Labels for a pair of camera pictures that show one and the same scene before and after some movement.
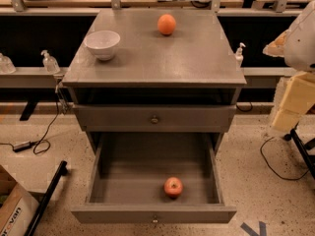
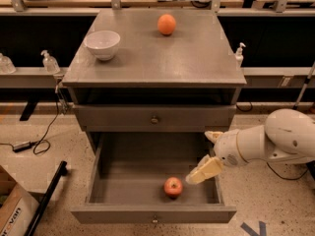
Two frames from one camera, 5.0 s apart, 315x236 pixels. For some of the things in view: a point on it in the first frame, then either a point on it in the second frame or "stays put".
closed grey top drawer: [151, 118] stays put
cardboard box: [18, 206] stays put
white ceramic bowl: [102, 43] stays put
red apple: [173, 187] stays put
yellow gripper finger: [276, 47] → [213, 136]
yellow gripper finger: [298, 98] → [208, 167]
